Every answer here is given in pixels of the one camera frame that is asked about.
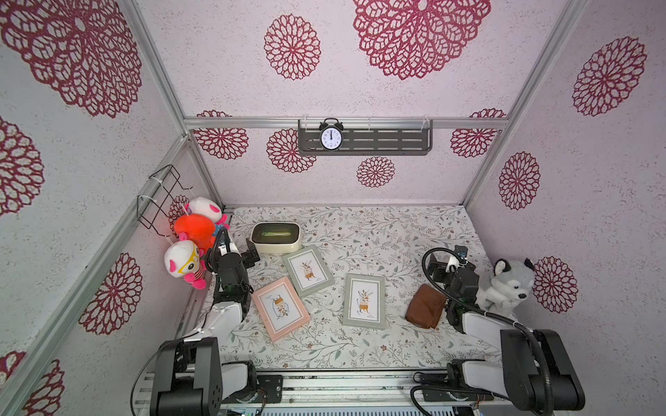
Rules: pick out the black wire basket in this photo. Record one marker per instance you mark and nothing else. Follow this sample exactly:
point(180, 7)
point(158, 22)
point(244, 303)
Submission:
point(158, 210)

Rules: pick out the red plush toy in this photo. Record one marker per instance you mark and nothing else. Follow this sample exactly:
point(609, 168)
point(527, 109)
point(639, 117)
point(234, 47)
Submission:
point(199, 229)

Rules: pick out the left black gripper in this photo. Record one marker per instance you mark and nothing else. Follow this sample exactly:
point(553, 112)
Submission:
point(250, 260)

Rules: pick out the grey wall shelf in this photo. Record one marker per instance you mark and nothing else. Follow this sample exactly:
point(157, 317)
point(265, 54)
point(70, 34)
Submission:
point(369, 141)

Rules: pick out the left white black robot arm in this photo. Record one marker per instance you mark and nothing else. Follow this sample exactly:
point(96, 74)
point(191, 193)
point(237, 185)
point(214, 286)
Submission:
point(189, 376)

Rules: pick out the black alarm clock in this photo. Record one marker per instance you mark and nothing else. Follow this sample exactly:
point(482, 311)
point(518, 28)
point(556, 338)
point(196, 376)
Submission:
point(331, 133)

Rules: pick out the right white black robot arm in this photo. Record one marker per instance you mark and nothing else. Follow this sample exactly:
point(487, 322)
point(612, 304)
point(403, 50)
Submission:
point(534, 373)

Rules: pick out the brown cloth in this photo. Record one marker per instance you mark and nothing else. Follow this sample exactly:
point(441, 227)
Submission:
point(425, 308)

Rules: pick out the white pink plush top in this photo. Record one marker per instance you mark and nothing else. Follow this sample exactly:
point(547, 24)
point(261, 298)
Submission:
point(207, 208)

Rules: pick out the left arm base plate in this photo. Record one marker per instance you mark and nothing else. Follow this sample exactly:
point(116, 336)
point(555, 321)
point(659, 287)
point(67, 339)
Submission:
point(269, 388)

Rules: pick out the pink picture frame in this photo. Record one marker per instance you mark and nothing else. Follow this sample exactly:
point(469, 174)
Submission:
point(280, 309)

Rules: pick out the grey husky plush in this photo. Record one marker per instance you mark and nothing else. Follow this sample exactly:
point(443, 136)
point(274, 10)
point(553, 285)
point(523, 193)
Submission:
point(510, 285)

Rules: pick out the cream box with green lid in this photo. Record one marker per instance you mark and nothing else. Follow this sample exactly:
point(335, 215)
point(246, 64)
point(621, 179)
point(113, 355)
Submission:
point(276, 238)

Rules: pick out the white plush with yellow glasses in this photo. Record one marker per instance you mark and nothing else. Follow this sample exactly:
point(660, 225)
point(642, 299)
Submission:
point(183, 260)

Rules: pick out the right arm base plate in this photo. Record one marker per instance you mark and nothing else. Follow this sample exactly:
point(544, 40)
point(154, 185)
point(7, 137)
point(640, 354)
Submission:
point(438, 387)

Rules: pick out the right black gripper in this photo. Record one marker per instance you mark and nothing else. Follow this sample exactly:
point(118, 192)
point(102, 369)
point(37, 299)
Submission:
point(450, 267)

